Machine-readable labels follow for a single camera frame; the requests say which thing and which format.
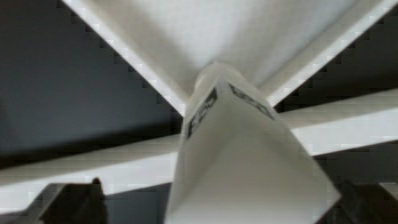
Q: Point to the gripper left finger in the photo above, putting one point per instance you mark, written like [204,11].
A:
[67,204]

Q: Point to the white desk leg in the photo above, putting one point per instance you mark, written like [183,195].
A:
[247,179]

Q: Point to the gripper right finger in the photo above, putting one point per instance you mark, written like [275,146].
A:
[364,207]

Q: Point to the white L-shaped fence wall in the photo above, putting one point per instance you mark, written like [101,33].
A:
[336,126]

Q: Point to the white desk tabletop tray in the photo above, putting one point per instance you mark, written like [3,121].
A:
[275,37]

